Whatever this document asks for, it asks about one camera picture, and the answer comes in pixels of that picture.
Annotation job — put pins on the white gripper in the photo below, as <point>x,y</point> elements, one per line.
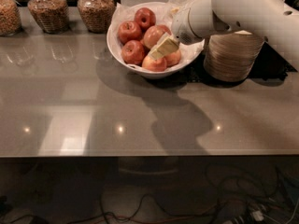
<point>180,28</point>

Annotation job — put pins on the large red-yellow apple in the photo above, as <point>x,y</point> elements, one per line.
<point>152,36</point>

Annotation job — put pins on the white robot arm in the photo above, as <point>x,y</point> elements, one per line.
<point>272,20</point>

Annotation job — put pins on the red apple behind centre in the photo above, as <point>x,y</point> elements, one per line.
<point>165,28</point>

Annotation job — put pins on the red apple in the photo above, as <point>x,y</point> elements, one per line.
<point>133,52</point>
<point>145,18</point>
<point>165,28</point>
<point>129,30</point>

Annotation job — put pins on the red-yellow apple right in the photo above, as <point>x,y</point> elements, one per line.
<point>173,58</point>

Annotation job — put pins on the red-yellow apple front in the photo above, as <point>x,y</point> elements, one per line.
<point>158,65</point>

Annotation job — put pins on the red apple top back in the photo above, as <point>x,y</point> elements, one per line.
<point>145,18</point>

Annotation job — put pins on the red apple front left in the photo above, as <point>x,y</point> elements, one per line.
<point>133,52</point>

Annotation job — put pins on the red apple left back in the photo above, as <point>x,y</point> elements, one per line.
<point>129,30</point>

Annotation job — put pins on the white ceramic bowl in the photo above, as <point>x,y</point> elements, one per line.
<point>118,52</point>

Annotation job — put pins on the white tissue paper liner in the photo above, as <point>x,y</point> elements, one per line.
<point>124,14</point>

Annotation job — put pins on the front stack of paper bowls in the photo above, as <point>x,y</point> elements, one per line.
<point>230,57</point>

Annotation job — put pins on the right glass cereal jar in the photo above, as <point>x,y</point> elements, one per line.
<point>96,14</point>

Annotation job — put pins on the glass cereal jar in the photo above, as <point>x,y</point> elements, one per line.
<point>10,19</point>
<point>96,14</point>
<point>50,15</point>

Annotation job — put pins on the middle glass cereal jar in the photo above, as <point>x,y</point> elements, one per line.
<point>50,15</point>

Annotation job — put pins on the left glass cereal jar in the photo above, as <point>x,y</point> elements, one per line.
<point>10,19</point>

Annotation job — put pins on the white power adapter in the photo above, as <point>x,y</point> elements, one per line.
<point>257,216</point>

